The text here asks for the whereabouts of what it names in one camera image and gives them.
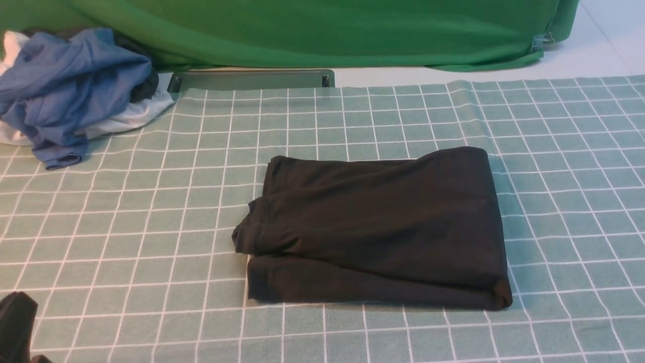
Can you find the dark gray long-sleeve top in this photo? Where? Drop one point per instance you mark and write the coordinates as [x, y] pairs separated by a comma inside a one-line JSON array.
[[424, 231]]

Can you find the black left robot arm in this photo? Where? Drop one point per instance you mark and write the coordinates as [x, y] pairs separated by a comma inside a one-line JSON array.
[[18, 313]]

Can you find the gray metal tray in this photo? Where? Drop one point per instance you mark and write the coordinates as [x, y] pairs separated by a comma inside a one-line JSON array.
[[233, 80]]

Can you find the green checkered tablecloth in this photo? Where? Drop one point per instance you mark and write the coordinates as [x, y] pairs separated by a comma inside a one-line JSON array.
[[130, 259]]

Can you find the green backdrop cloth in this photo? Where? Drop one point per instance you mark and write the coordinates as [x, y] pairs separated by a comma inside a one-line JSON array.
[[453, 36]]

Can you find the metal binder clip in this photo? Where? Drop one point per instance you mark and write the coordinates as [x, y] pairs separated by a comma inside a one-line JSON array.
[[542, 42]]

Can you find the blue crumpled garment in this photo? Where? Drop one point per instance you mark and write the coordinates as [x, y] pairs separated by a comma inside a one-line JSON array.
[[58, 86]]

